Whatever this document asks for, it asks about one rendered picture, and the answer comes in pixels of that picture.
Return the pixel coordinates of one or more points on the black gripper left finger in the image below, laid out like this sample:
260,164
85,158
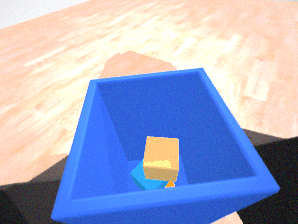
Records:
32,202

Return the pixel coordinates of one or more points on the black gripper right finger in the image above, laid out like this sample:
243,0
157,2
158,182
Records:
280,155

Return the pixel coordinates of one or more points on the tan cube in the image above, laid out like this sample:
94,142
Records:
161,158

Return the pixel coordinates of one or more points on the blue square cup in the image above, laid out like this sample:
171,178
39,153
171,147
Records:
220,172

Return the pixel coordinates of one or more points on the teal block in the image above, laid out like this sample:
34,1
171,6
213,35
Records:
139,179

